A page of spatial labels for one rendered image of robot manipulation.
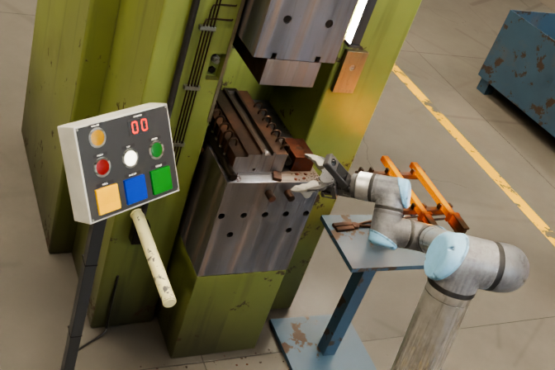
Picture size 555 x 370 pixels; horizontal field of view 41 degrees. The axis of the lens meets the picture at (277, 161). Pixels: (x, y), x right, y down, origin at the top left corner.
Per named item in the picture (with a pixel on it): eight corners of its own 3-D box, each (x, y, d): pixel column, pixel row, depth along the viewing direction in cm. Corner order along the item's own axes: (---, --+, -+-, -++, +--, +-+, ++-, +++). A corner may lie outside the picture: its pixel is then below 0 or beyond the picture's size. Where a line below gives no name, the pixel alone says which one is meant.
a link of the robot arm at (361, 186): (366, 189, 225) (374, 165, 231) (351, 187, 227) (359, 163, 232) (368, 206, 232) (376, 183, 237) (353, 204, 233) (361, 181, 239)
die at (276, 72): (312, 87, 246) (321, 63, 240) (258, 84, 236) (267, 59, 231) (267, 27, 275) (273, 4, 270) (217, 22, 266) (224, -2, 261)
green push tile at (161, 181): (173, 188, 227) (169, 165, 226) (154, 195, 222) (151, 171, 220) (169, 187, 229) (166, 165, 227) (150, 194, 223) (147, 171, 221)
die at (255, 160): (282, 172, 264) (288, 152, 260) (230, 172, 255) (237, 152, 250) (242, 106, 294) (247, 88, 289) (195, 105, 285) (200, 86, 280)
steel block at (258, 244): (286, 269, 291) (323, 182, 267) (196, 277, 273) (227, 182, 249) (239, 181, 330) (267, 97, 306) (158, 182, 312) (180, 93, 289)
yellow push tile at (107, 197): (121, 208, 213) (117, 183, 211) (100, 215, 207) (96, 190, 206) (118, 207, 214) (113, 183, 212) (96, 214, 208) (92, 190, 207)
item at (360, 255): (437, 268, 289) (439, 264, 288) (350, 272, 271) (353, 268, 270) (401, 217, 310) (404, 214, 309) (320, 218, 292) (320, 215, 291)
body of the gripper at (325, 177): (319, 196, 238) (354, 203, 234) (315, 180, 232) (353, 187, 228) (325, 178, 243) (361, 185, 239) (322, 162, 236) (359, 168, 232)
